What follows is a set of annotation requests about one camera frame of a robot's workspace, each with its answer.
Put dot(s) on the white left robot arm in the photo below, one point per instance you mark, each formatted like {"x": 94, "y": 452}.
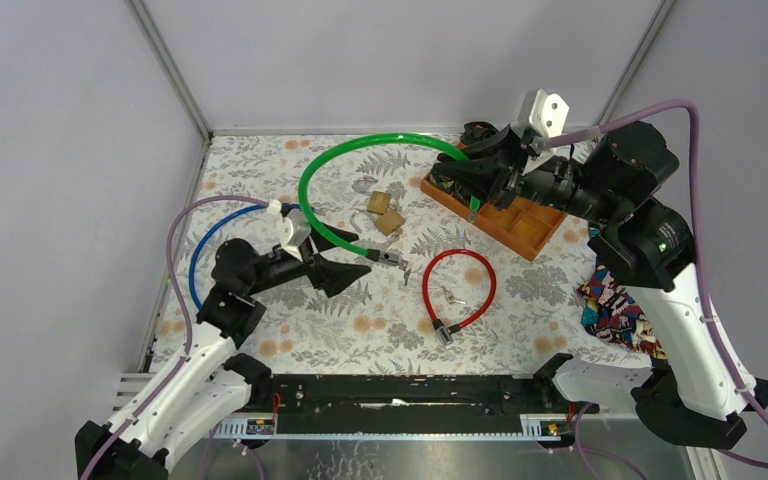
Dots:
{"x": 209, "y": 377}

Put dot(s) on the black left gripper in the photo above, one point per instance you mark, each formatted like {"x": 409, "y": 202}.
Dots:
{"x": 313, "y": 266}

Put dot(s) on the plain brass padlock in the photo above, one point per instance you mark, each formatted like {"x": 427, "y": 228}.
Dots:
{"x": 387, "y": 223}

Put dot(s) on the brass padlock with label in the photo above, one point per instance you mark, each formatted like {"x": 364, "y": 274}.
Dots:
{"x": 378, "y": 202}

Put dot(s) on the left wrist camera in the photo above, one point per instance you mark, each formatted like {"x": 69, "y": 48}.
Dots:
{"x": 294, "y": 231}

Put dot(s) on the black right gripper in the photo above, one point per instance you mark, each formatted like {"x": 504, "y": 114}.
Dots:
{"x": 492, "y": 173}

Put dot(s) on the green cable lock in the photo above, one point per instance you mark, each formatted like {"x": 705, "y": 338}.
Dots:
{"x": 312, "y": 179}

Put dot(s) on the black object behind tray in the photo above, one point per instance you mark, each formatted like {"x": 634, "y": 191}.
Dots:
{"x": 475, "y": 132}

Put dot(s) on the silver padlock keys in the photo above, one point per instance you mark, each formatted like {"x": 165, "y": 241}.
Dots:
{"x": 450, "y": 297}

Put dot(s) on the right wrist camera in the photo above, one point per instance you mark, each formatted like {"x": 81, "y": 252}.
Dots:
{"x": 542, "y": 112}

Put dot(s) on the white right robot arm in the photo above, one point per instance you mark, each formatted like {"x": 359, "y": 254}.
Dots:
{"x": 689, "y": 398}

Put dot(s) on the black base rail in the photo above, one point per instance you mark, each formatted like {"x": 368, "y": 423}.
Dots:
{"x": 415, "y": 405}

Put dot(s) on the blue cable lock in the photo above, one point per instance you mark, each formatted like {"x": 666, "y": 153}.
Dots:
{"x": 265, "y": 218}

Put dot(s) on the wooden compartment tray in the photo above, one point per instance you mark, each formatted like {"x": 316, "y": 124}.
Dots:
{"x": 524, "y": 226}

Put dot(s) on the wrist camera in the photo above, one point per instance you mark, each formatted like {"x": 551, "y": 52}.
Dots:
{"x": 542, "y": 112}
{"x": 294, "y": 231}

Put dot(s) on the red cable lock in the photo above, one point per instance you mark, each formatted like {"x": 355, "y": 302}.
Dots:
{"x": 473, "y": 278}

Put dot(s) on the colourful patterned cloth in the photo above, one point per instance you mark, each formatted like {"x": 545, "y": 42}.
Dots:
{"x": 610, "y": 314}

